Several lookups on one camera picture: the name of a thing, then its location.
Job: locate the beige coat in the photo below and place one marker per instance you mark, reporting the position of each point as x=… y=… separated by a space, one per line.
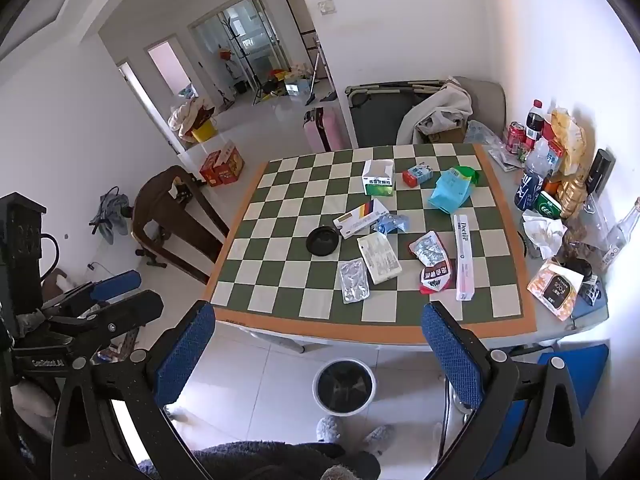
x=442 y=105

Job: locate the orange patterned packet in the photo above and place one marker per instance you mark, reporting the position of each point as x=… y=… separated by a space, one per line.
x=555 y=287

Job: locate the grey fluffy slipper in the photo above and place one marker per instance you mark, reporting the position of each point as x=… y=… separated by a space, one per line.
x=327 y=430
x=377 y=436

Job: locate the yellow snack bag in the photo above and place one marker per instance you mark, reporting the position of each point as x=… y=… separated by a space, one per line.
x=567 y=137

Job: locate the mop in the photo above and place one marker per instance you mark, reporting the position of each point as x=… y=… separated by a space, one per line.
x=315 y=72

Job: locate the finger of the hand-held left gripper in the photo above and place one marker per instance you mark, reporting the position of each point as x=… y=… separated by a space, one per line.
x=130 y=310
x=117 y=284

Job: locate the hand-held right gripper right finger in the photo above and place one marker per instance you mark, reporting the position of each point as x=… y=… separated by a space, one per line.
x=450 y=355

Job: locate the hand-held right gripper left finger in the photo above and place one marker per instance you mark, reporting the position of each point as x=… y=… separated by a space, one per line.
x=185 y=355

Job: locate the red snack wrapper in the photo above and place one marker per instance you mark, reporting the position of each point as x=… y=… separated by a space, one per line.
x=436 y=277

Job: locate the grey armchair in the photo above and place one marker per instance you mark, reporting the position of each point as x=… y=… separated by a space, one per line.
x=487 y=100

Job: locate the white striped medicine box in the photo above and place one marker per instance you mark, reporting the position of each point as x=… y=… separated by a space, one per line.
x=357 y=220

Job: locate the yellow bin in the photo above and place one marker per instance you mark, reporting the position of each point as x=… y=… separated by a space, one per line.
x=204 y=132

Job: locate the long white pink box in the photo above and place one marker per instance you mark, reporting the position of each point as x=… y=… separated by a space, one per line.
x=462 y=260

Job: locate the black ashtray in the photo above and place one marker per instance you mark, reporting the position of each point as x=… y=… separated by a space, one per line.
x=322 y=241

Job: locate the silver blister pack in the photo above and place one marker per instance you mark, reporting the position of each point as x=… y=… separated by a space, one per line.
x=354 y=280

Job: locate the pile of pale clothes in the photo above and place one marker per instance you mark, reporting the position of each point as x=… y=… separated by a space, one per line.
x=187 y=112

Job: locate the glass sliding door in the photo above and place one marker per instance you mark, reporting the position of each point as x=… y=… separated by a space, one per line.
x=250 y=35

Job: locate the brown cardboard box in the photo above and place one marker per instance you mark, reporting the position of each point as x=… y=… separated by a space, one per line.
x=447 y=136

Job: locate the green white checkered table mat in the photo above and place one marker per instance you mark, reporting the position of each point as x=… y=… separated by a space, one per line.
x=300 y=200

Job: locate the gold bottle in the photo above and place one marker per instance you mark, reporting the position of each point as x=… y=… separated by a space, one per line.
x=572 y=197

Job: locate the clear glass bottle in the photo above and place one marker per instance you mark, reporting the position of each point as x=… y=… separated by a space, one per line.
x=620 y=235

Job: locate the dark wooden chair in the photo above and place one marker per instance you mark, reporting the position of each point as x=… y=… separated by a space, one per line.
x=170 y=210

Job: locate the cola bottle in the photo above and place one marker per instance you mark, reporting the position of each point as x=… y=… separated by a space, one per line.
x=535 y=122

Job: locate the teal green plastic bag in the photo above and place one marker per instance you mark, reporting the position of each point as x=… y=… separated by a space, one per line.
x=450 y=192

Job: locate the blue notebook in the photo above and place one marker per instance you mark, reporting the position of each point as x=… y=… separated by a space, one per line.
x=595 y=305

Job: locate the black coat rack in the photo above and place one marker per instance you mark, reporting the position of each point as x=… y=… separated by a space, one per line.
x=235 y=50

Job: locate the small red blue box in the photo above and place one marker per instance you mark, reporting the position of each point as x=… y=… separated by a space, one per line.
x=415 y=176

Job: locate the white paper packet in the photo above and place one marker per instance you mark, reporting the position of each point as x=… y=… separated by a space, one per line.
x=380 y=257

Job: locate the clear plastic bag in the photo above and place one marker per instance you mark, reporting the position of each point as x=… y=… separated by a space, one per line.
x=482 y=134

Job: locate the red rimmed blister pack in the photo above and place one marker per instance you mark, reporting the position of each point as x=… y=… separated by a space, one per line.
x=427 y=249

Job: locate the blue drink can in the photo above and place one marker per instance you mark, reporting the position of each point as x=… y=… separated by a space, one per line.
x=527 y=190

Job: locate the white trash bin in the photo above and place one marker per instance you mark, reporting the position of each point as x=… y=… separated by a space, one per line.
x=345 y=390

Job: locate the red drink can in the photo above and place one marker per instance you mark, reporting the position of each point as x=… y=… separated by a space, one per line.
x=515 y=137

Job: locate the green white medicine box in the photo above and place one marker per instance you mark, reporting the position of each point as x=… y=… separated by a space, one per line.
x=377 y=182

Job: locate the red cardboard box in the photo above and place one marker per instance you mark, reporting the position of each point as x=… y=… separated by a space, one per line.
x=231 y=162
x=211 y=170

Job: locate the dark green folding bed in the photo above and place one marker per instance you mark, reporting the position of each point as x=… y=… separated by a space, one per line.
x=380 y=112

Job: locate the grey blue cloth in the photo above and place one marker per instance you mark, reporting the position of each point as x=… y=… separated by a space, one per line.
x=107 y=215

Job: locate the crumpled white tissue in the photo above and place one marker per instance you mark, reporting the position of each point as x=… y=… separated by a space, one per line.
x=542 y=232

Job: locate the blue crumpled wrapper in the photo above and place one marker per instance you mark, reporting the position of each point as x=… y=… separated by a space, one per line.
x=392 y=222

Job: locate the pink suitcase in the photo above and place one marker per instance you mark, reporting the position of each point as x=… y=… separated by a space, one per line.
x=327 y=127

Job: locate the clear water bottle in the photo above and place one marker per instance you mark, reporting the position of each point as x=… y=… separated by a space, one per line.
x=537 y=160

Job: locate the white wall switch panel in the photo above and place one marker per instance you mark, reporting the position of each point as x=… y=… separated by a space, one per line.
x=327 y=6

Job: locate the tall black box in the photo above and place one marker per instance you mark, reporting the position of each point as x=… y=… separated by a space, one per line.
x=599 y=170

